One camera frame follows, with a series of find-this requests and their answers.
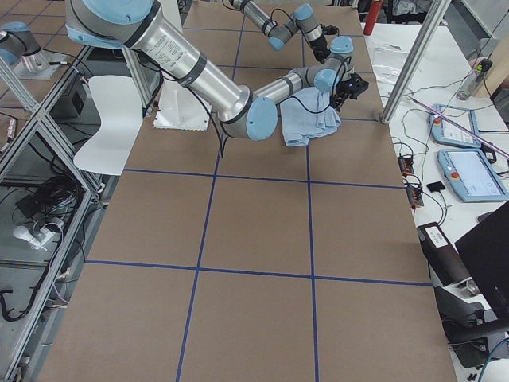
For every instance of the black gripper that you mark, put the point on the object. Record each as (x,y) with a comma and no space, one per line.
(318,43)
(344,90)

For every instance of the light blue button shirt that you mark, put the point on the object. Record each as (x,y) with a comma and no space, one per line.
(307,115)

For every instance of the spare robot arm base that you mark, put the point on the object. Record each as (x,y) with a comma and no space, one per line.
(21,50)

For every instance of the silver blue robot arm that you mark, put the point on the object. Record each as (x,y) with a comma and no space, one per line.
(301,20)
(242,113)

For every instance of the person hand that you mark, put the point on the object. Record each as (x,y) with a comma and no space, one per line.
(481,64)

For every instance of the crumpled clear plastic bag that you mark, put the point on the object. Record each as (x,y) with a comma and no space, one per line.
(387,62)

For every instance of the red bottle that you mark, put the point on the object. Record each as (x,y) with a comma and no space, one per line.
(372,16)

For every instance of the orange circuit board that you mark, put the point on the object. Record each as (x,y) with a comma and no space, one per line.
(413,185)

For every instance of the clear drink bottle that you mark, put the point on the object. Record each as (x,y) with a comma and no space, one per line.
(470,84)

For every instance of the small black card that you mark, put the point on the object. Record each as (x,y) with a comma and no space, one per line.
(436,187)

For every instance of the wooden board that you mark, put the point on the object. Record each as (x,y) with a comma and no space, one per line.
(499,71)

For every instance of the near teach pendant tablet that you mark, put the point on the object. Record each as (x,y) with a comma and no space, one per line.
(471,176)

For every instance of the purple rod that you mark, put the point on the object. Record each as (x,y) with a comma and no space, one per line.
(458,126)

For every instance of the black monitor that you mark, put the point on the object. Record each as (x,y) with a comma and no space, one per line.
(484,252)

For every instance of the white power strip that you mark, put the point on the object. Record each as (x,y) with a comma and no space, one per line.
(39,240)

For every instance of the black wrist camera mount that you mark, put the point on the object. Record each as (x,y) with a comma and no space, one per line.
(330,30)
(356,86)

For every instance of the aluminium frame post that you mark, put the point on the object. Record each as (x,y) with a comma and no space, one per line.
(424,37)

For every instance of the aluminium table frame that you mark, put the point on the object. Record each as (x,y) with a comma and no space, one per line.
(40,184)

